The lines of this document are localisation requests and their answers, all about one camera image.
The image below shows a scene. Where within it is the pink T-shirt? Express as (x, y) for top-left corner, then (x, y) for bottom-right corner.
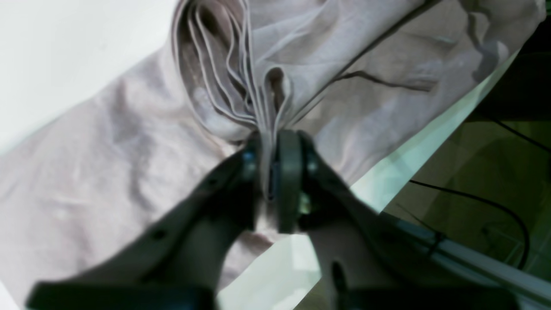
(1, 0), (546, 308)

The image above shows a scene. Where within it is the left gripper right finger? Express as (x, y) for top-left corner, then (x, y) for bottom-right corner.
(270, 130), (520, 310)

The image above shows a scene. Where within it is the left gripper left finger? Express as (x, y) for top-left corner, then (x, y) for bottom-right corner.
(26, 134), (260, 310)

